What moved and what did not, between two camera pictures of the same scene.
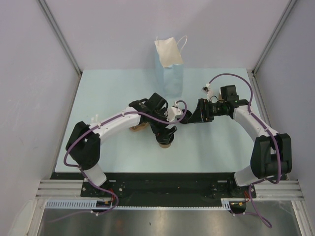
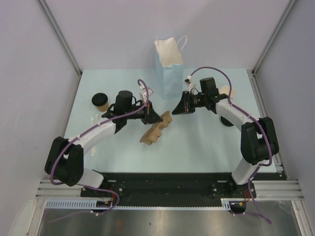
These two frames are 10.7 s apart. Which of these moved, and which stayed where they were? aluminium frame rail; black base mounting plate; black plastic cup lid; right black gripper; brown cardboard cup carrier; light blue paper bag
Moved: right black gripper; brown cardboard cup carrier; black plastic cup lid
Stayed: light blue paper bag; aluminium frame rail; black base mounting plate
